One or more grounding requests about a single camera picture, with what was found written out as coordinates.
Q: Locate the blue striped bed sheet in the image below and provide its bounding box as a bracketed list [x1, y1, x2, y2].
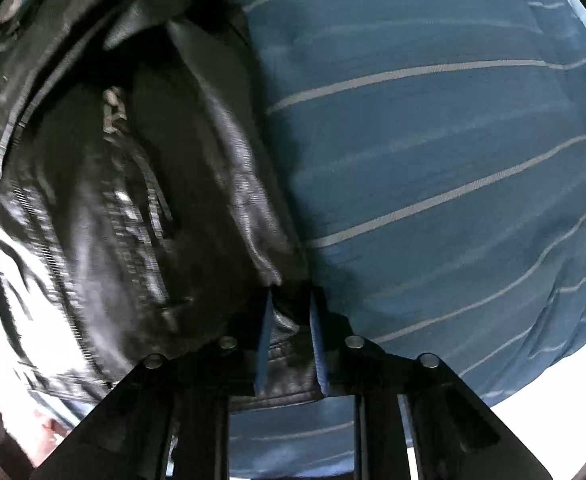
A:
[0, 0, 586, 478]

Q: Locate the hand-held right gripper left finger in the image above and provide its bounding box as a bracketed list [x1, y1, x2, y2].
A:
[32, 287, 274, 480]

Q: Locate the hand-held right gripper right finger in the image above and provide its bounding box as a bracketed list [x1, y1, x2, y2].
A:
[309, 287, 554, 480]

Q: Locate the black leather jacket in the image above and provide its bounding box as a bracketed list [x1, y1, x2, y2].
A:
[0, 0, 331, 403]

